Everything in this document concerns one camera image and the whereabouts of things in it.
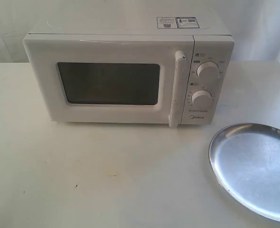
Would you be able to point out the white microwave door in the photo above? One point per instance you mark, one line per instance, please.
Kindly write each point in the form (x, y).
(112, 78)

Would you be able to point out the white microwave oven body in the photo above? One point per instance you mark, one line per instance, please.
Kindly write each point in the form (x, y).
(211, 44)

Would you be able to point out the lower white control knob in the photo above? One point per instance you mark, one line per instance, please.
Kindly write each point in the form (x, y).
(202, 99)

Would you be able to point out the white control knob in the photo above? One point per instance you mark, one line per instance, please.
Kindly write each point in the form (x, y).
(202, 99)
(208, 71)

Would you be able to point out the upper white control knob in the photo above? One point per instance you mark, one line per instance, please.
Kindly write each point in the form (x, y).
(208, 71)

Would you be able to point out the warning label sticker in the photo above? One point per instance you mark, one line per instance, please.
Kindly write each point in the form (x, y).
(177, 22)

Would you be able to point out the round silver metal tray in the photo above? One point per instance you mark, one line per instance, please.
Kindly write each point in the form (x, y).
(245, 159)

